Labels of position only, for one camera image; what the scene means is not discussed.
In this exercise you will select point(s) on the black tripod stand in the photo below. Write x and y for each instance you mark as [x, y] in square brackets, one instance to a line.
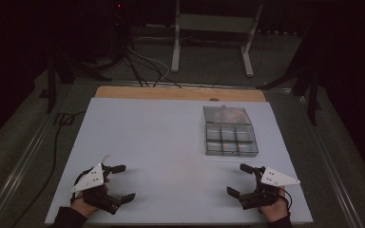
[307, 79]
[60, 66]

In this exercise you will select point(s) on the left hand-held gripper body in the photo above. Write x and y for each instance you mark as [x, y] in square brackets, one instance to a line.
[92, 181]

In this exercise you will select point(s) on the aluminium floor rail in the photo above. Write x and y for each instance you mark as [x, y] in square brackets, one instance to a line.
[329, 158]
[15, 177]

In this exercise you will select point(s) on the white table mat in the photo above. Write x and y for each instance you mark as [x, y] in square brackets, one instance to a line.
[171, 152]

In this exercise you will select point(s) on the person's right hand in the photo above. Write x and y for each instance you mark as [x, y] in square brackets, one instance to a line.
[276, 210]

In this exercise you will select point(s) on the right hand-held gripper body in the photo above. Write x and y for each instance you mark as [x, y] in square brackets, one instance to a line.
[274, 178]

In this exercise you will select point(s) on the white metal stand frame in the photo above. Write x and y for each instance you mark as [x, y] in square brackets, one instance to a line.
[214, 23]

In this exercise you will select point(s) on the dark equipment stand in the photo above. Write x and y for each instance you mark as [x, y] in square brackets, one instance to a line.
[119, 28]

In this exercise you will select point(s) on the clear plastic compartment box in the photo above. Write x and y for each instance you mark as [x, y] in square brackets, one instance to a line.
[229, 133]

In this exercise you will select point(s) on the person's left hand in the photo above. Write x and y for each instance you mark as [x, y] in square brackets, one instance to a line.
[82, 206]

